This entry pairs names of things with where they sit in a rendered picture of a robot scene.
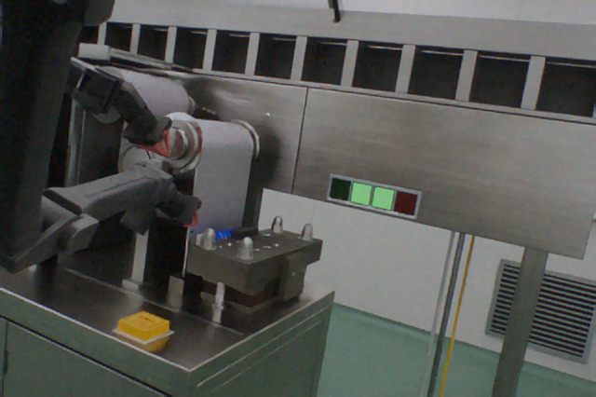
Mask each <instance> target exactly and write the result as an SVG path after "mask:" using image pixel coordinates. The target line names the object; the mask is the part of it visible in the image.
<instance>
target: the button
mask: <svg viewBox="0 0 596 397"><path fill-rule="evenodd" d="M169 326H170V321H166V320H164V319H161V318H158V317H157V316H154V315H152V314H149V313H146V312H141V313H138V314H135V315H133V316H130V317H127V318H125V319H122V320H120V321H119V324H118V331H121V332H123V333H125V334H128V335H132V336H134V338H136V339H140V340H141V341H144V342H146V341H148V340H151V339H153V338H155V337H158V336H160V335H164V334H165V333H168V332H169Z"/></svg>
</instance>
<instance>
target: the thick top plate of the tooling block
mask: <svg viewBox="0 0 596 397"><path fill-rule="evenodd" d="M270 229H271V228H268V229H264V230H259V231H258V234H256V235H252V236H249V239H251V241H252V249H253V254H252V257H253V259H251V260H244V259H239V258H237V251H238V247H240V242H242V241H243V240H244V239H239V240H238V239H235V238H228V239H224V240H216V243H215V247H216V248H215V249H214V250H206V249H202V248H201V247H200V246H197V245H194V246H190V247H189V254H188V262H187V269H186V271H187V272H190V273H193V274H196V275H200V276H203V277H206V278H209V279H211V280H212V281H217V282H220V283H223V284H226V285H229V286H232V287H235V288H238V289H241V290H244V291H246V290H248V289H250V288H252V287H255V286H257V285H260V284H263V283H266V282H268V281H271V280H274V279H276V278H279V276H281V274H282V268H283V263H284V257H286V255H289V254H292V253H297V252H300V251H305V252H308V259H307V266H308V265H311V264H313V263H316V262H317V261H319V259H320V258H321V252H322V246H323V240H318V239H314V238H313V240H312V241H308V240H300V239H299V238H300V234H298V233H295V232H291V231H288V230H284V229H283V232H280V233H279V232H273V231H271V230H270Z"/></svg>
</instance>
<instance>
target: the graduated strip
mask: <svg viewBox="0 0 596 397"><path fill-rule="evenodd" d="M61 268H64V269H65V270H66V271H69V272H72V273H74V274H76V275H79V276H81V277H84V278H88V279H91V280H93V281H97V282H99V283H102V284H105V285H107V286H110V287H113V288H115V290H118V291H121V292H123V293H126V294H130V295H133V296H136V297H139V298H140V299H143V300H147V301H149V302H152V303H155V304H157V305H159V306H162V308H166V309H169V310H172V311H175V312H178V313H180V314H182V315H185V316H188V317H190V318H193V319H197V320H199V321H202V322H205V323H208V324H211V326H213V327H217V328H220V329H222V330H225V331H227V332H229V333H232V334H235V335H240V336H244V335H247V333H244V332H241V331H239V330H236V329H233V328H231V327H228V326H225V325H223V324H222V323H220V322H215V321H213V320H210V319H207V318H204V317H202V316H199V315H196V314H193V313H191V312H188V311H185V310H183V309H180V308H176V307H174V306H173V305H170V304H167V303H165V302H162V301H159V300H156V299H154V298H152V297H149V296H145V295H143V294H138V293H136V292H133V291H131V290H128V289H126V288H123V286H120V285H117V284H114V283H111V282H109V281H105V280H102V279H100V278H97V277H94V276H91V275H89V274H86V273H83V272H80V271H78V270H75V269H73V268H72V267H68V266H64V267H61Z"/></svg>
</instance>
